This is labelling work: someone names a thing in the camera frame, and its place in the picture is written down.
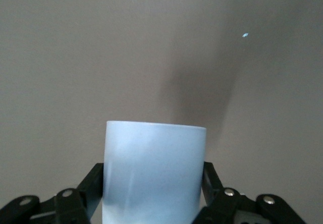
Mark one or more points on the dark grey table cloth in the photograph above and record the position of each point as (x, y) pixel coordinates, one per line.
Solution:
(75, 57)

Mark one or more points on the light blue plastic cup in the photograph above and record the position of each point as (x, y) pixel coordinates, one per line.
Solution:
(154, 173)

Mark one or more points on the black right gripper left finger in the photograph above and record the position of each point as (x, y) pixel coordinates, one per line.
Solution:
(70, 206)

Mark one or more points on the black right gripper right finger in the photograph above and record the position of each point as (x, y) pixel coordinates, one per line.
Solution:
(227, 206)

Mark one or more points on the tiny pale blue speck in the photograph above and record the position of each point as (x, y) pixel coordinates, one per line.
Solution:
(245, 35)

